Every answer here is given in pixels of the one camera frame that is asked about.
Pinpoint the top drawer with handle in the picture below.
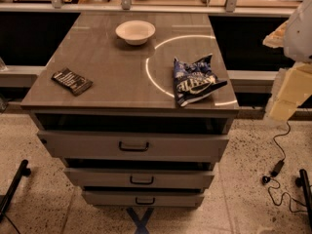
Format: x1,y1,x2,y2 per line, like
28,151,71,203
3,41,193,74
38,131,229,162

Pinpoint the drawer with handle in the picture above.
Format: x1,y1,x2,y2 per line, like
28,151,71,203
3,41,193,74
38,131,229,162
64,168,215,189
82,191,204,208

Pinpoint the middle drawer with handle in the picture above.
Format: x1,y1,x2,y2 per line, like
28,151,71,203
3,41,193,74
64,168,215,189

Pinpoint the rxbar chocolate bar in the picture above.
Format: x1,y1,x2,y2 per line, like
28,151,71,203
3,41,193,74
51,67,93,97

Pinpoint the grey drawer cabinet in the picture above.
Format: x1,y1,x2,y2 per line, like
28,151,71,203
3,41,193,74
21,12,238,194

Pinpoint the blue chip bag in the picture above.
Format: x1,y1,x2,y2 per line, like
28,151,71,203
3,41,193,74
174,54,227,107

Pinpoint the black stand leg left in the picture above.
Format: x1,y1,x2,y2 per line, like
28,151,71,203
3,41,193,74
0,160,31,222

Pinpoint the black stand leg right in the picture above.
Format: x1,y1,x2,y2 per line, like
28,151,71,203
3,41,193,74
295,169,312,229

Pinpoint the black stand leg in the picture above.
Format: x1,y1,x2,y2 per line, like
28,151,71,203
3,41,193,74
0,160,31,222
295,169,312,229

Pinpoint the bottom drawer with handle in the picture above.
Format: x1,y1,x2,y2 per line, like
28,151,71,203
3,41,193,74
82,191,204,208

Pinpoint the black power adapter cable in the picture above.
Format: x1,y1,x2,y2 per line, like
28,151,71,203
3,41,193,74
261,120,309,215

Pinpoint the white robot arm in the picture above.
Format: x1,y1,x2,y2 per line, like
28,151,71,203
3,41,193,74
263,0,312,123

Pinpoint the blue tape cross marker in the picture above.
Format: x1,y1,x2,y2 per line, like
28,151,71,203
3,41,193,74
126,208,154,234

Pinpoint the white ceramic bowl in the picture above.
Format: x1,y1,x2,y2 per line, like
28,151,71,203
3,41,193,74
115,20,156,46

